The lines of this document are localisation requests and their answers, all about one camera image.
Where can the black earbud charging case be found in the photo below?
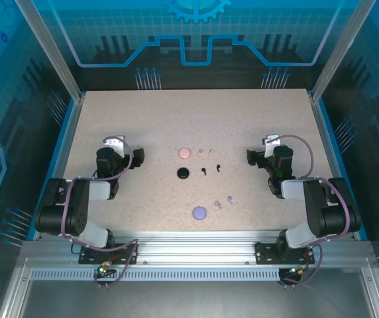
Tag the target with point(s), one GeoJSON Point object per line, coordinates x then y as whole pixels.
{"type": "Point", "coordinates": [183, 173]}

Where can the pink earbud charging case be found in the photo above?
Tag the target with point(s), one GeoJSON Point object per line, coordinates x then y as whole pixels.
{"type": "Point", "coordinates": [184, 152]}

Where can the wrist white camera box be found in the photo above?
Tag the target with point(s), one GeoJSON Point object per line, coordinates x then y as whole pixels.
{"type": "Point", "coordinates": [115, 142]}
{"type": "Point", "coordinates": [270, 144]}

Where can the aluminium mounting rail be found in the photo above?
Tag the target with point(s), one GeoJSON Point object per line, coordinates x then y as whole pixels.
{"type": "Point", "coordinates": [196, 245]}

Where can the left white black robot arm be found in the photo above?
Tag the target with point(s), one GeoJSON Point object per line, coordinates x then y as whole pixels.
{"type": "Point", "coordinates": [77, 205]}

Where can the purple earbud charging case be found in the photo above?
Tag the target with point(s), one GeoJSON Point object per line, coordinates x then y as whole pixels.
{"type": "Point", "coordinates": [199, 213]}

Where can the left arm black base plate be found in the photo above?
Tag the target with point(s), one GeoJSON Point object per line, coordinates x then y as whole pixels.
{"type": "Point", "coordinates": [130, 256]}

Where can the aluminium frame post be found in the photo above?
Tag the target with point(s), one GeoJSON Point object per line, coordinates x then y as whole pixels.
{"type": "Point", "coordinates": [53, 49]}
{"type": "Point", "coordinates": [342, 49]}

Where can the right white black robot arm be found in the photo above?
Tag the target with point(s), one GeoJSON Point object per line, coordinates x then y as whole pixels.
{"type": "Point", "coordinates": [315, 205]}

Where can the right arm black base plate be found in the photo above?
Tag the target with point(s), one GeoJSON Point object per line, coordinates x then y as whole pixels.
{"type": "Point", "coordinates": [264, 255]}

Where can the purple earbud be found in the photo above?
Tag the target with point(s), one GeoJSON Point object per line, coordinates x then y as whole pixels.
{"type": "Point", "coordinates": [217, 204]}
{"type": "Point", "coordinates": [230, 199]}

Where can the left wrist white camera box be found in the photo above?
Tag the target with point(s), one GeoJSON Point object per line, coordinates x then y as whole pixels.
{"type": "Point", "coordinates": [115, 142]}

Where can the blue table side trim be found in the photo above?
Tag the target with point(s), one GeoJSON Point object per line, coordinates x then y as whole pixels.
{"type": "Point", "coordinates": [65, 132]}
{"type": "Point", "coordinates": [329, 132]}

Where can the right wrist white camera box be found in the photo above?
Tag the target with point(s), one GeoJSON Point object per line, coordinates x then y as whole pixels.
{"type": "Point", "coordinates": [270, 144]}

